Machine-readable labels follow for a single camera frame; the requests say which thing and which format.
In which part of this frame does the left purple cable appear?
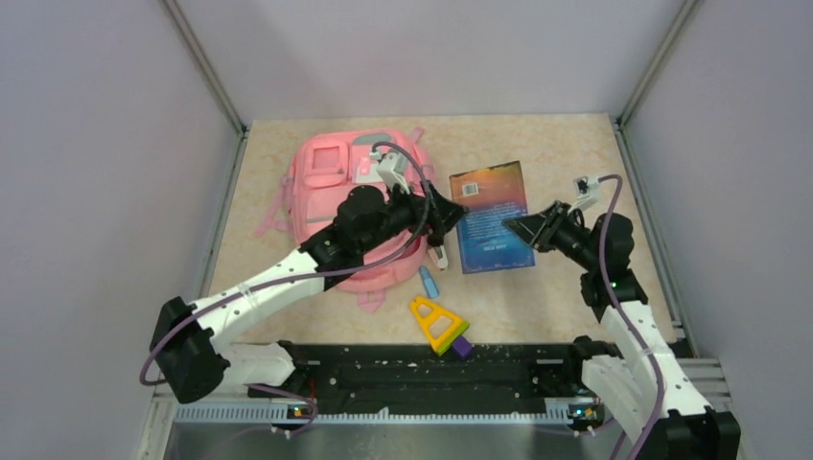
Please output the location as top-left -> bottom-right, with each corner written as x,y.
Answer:
139,142 -> 439,388

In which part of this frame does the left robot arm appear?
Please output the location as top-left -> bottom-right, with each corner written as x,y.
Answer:
143,183 -> 468,403

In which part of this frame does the small blue stapler piece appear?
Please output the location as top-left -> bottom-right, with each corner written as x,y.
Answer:
419,266 -> 440,299

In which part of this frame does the pink student backpack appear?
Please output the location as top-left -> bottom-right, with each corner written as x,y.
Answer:
253,127 -> 434,312

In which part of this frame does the colourful thin book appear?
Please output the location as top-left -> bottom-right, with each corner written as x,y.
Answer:
449,161 -> 535,275

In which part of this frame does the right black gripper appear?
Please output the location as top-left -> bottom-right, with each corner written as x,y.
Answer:
503,199 -> 600,271

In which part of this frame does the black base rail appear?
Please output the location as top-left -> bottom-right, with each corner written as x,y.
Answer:
281,336 -> 621,417

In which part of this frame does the yellow green purple block toy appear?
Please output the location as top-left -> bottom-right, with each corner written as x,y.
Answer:
409,296 -> 474,359

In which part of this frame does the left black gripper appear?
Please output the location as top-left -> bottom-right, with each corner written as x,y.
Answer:
359,176 -> 468,254

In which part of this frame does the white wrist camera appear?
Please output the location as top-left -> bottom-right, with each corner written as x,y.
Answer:
370,149 -> 411,195
570,176 -> 600,213

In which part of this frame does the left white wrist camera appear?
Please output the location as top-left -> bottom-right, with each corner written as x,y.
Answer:
370,149 -> 411,195

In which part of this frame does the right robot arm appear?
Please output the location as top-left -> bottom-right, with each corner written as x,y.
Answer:
503,201 -> 741,459

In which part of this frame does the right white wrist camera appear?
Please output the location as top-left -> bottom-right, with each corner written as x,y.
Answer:
570,176 -> 600,213

